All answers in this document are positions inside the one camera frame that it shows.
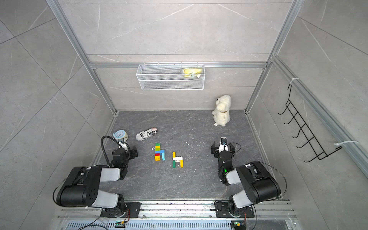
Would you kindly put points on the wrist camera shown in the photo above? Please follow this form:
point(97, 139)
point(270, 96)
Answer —
point(223, 144)
point(123, 144)

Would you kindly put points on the small toy car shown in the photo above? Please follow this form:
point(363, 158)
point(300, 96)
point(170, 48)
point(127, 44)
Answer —
point(146, 134)

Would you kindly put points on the white long lego brick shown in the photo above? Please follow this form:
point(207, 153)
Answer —
point(177, 159)

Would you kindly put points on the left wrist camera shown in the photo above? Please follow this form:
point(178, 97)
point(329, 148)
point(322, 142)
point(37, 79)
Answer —
point(123, 144)

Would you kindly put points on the white plush toy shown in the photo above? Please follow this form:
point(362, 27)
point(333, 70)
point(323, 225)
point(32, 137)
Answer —
point(221, 114)

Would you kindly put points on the tape roll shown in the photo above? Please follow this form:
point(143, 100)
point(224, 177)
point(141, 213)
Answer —
point(120, 136)

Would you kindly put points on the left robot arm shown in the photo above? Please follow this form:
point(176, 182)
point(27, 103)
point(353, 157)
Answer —
point(82, 186)

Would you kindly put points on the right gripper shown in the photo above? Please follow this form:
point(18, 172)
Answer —
point(215, 150)

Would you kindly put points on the black wire hook rack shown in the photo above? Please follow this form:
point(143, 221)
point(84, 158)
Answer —
point(305, 131)

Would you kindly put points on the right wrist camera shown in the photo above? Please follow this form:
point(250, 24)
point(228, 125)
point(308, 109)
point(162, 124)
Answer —
point(223, 144)

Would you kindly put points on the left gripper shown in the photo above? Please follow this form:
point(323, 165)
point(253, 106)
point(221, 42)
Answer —
point(132, 155)

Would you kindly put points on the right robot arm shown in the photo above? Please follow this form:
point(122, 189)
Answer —
point(258, 185)

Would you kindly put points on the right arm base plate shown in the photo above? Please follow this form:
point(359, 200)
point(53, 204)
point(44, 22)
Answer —
point(227, 209)

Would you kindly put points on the yellow sponge in basket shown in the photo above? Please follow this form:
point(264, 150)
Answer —
point(192, 72)

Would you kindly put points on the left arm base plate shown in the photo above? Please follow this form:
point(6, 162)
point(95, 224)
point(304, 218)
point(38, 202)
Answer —
point(126, 210)

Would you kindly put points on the white wire mesh basket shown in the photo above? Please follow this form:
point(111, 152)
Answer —
point(154, 77)

